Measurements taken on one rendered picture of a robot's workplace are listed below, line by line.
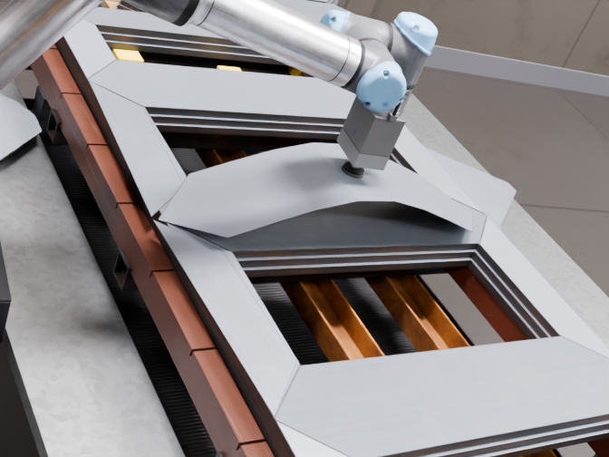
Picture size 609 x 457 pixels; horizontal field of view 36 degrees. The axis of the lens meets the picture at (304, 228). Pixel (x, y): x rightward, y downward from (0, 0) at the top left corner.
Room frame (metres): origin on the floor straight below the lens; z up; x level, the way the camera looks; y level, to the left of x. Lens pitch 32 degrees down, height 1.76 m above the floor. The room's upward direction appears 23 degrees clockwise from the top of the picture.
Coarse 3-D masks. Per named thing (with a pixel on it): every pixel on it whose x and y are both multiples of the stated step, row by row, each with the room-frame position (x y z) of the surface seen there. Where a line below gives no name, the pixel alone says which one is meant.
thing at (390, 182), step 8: (384, 168) 1.61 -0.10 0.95; (376, 176) 1.54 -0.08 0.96; (384, 176) 1.57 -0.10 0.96; (392, 176) 1.60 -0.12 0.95; (384, 184) 1.53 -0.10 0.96; (392, 184) 1.55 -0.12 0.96; (400, 184) 1.58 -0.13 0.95; (392, 192) 1.51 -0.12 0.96; (400, 192) 1.54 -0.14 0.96; (408, 192) 1.56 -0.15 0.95; (400, 200) 1.50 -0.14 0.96; (408, 200) 1.52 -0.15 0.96; (416, 200) 1.55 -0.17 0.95
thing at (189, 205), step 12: (192, 180) 1.40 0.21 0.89; (180, 192) 1.36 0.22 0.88; (192, 192) 1.37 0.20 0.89; (180, 204) 1.33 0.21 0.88; (192, 204) 1.34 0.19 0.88; (204, 204) 1.34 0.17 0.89; (180, 216) 1.31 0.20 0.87; (192, 216) 1.31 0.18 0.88; (204, 216) 1.32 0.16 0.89; (216, 216) 1.32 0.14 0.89; (192, 228) 1.28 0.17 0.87; (204, 228) 1.29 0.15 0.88; (216, 228) 1.29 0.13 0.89
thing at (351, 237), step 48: (144, 48) 1.95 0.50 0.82; (192, 48) 2.03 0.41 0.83; (240, 48) 2.12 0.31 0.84; (240, 240) 1.32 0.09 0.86; (288, 240) 1.38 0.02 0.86; (336, 240) 1.45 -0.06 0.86; (384, 240) 1.51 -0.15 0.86; (432, 240) 1.59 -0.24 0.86; (192, 288) 1.18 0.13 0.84; (528, 336) 1.47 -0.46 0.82; (240, 384) 1.03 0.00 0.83; (288, 384) 1.03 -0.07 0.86; (528, 432) 1.16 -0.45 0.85; (576, 432) 1.23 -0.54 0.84
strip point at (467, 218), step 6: (432, 186) 1.74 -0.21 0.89; (438, 192) 1.72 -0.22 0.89; (444, 198) 1.72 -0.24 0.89; (450, 204) 1.71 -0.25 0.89; (456, 204) 1.74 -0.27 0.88; (456, 210) 1.69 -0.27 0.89; (462, 210) 1.73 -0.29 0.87; (462, 216) 1.69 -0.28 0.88; (468, 216) 1.72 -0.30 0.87; (468, 222) 1.67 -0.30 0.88
